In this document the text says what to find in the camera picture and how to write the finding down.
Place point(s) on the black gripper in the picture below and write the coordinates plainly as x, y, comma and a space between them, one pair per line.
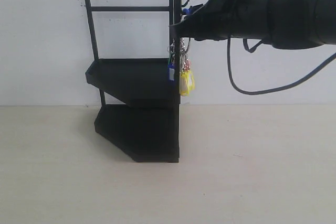
221, 19

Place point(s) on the key ring with colourful tags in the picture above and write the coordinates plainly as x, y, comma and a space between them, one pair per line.
187, 83

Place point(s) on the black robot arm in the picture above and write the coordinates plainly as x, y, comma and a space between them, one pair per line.
283, 24

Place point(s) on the black two-tier shelf rack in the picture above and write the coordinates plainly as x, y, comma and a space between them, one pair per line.
140, 98

